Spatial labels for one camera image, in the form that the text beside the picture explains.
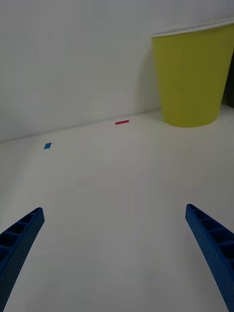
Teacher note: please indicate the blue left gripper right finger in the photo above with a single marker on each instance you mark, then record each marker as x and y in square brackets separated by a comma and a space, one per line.
[214, 243]

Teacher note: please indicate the dark green plastic waste bin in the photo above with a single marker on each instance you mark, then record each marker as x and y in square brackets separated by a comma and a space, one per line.
[230, 85]

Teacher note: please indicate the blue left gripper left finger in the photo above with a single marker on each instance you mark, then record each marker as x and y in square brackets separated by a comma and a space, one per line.
[17, 246]

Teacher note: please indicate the yellow-green plastic waste bin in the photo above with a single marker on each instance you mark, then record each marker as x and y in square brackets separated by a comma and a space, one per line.
[192, 78]

